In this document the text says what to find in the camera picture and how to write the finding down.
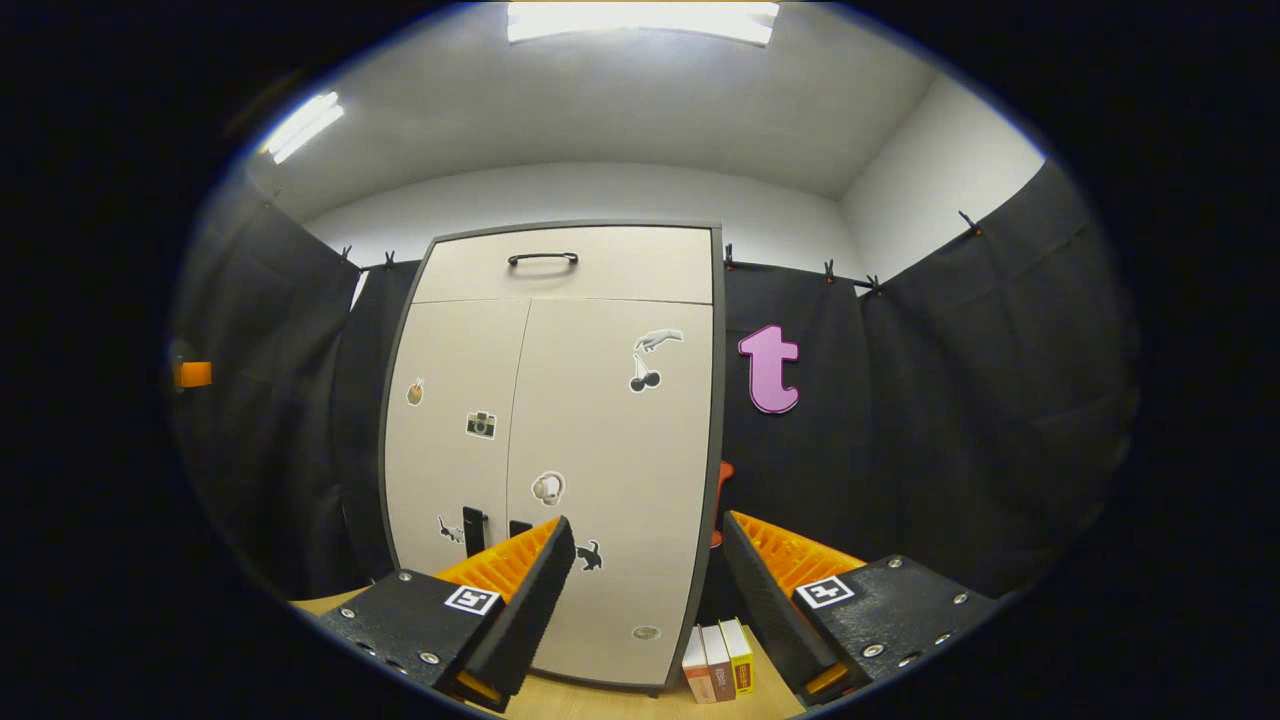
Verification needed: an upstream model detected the yellow book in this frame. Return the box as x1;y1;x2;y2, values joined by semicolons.
718;617;756;696

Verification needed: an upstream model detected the brown book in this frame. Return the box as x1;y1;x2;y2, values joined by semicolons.
700;622;738;701

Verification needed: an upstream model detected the black backdrop cloth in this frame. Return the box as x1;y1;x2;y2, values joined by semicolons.
170;160;1141;626

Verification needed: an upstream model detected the white cabinet door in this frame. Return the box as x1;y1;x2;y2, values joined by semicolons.
383;298;531;581
505;298;716;689

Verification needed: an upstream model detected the white drawer with black handle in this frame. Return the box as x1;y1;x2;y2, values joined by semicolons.
412;226;715;305

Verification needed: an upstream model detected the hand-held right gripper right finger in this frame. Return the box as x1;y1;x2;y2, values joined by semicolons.
722;508;1001;706

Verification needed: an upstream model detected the white shoe cabinet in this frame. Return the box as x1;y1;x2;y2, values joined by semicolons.
378;220;726;696

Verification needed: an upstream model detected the row of black cloth clips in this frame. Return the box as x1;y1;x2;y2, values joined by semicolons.
338;210;986;299

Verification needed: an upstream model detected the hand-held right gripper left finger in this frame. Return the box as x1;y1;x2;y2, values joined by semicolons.
318;514;578;713

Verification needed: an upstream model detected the rectangular ceiling light panel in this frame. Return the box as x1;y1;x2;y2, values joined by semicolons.
505;0;781;48

